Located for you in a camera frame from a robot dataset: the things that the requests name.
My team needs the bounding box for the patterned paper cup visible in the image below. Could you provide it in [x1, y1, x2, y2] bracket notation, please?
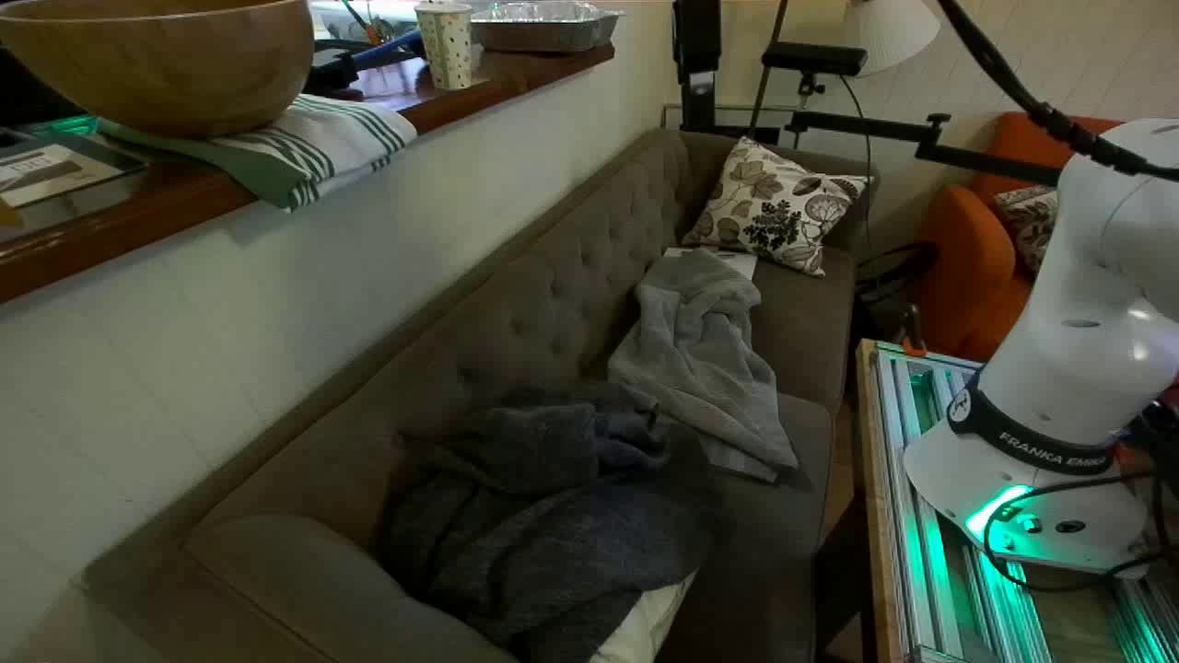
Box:
[415, 3, 475, 91]

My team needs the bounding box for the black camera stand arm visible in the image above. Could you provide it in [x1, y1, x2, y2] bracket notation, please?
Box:
[671, 0, 1057, 185]

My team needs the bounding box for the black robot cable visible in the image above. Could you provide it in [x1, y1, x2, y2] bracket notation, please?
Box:
[935, 0, 1179, 185]

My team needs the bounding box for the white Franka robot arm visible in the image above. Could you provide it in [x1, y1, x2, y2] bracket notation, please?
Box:
[904, 117, 1179, 575]

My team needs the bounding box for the wooden bowl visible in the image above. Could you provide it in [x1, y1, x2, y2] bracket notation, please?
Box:
[0, 0, 312, 138]

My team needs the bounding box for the light grey blanket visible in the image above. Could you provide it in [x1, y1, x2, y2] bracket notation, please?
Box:
[607, 251, 800, 481]

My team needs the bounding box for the aluminium rail robot base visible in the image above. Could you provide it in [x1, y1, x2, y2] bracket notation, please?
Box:
[855, 339, 1179, 663]

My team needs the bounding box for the wooden shelf ledge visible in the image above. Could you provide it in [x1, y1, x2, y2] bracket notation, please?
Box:
[0, 44, 614, 301]

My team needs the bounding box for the floral patterned cushion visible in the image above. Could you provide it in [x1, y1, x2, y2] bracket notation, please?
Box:
[687, 139, 868, 276]

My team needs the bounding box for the patterned cushion on armchair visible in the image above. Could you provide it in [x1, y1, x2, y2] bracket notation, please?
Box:
[996, 185, 1057, 274]

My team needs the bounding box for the white pillow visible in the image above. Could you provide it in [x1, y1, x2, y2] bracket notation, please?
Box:
[591, 575, 693, 663]

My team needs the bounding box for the dark grey blanket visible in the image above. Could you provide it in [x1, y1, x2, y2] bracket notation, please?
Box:
[376, 383, 722, 663]

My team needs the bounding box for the white lamp shade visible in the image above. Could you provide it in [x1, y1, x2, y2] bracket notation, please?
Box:
[844, 0, 938, 74]

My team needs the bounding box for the green striped kitchen towel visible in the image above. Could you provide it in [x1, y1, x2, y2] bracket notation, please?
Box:
[102, 91, 415, 211]

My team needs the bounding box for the orange armchair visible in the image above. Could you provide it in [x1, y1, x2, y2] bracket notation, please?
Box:
[915, 111, 1120, 366]

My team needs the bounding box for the metal baking tray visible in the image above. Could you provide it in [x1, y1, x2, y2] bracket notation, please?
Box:
[473, 0, 620, 55]

